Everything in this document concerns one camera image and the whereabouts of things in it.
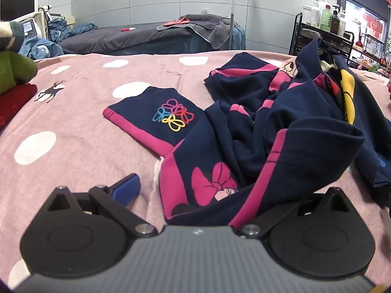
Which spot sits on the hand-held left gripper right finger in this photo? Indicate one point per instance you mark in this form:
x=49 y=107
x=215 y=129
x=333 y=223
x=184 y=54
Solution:
x=275 y=218

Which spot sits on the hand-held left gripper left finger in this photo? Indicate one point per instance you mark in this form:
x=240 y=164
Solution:
x=128 y=187

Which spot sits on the navy pink cartoon print garment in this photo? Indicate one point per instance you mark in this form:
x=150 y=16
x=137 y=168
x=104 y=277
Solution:
x=244 y=134

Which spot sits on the dark grey massage bed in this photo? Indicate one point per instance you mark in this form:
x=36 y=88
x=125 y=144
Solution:
x=122 y=41

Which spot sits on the small red white item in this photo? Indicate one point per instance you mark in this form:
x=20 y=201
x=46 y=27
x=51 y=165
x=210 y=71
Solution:
x=127 y=29

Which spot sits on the green folded clothing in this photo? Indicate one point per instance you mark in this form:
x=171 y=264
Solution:
x=15 y=70

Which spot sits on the blue cloth pile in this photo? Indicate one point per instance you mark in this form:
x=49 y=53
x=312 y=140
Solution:
x=61 y=32

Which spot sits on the red cloth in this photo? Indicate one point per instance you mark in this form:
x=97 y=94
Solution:
x=177 y=22

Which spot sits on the grey towel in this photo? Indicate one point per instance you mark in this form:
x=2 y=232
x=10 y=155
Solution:
x=213 y=26

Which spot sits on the black metal rack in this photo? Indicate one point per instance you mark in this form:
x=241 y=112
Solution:
x=301 y=36

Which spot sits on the white machine with blue screen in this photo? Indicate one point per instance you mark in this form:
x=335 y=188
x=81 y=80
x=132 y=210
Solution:
x=30 y=26

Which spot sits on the grey cream knitted clothing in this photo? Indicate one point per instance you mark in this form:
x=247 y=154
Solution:
x=13 y=35

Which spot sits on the black plant shelf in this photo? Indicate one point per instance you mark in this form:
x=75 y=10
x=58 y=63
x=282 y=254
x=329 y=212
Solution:
x=374 y=52

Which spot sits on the red vase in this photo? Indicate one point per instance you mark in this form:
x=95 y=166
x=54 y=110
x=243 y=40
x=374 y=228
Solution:
x=360 y=42

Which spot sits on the white pump bottle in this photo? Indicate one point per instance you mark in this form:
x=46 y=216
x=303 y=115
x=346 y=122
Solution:
x=342 y=24

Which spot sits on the dark brown bottle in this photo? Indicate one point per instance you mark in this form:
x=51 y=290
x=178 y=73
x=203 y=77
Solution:
x=335 y=21

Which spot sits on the green bottle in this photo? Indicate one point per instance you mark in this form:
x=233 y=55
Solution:
x=325 y=18

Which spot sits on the floor lamp pole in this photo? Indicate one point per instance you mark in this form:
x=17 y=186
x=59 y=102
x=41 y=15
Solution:
x=232 y=6

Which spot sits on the tall white bottle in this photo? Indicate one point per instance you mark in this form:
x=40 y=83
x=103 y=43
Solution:
x=315 y=12

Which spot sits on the computer monitor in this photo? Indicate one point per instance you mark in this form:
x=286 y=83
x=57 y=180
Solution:
x=16 y=3

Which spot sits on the red lantern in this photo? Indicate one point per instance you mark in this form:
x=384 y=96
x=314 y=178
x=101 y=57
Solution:
x=375 y=24

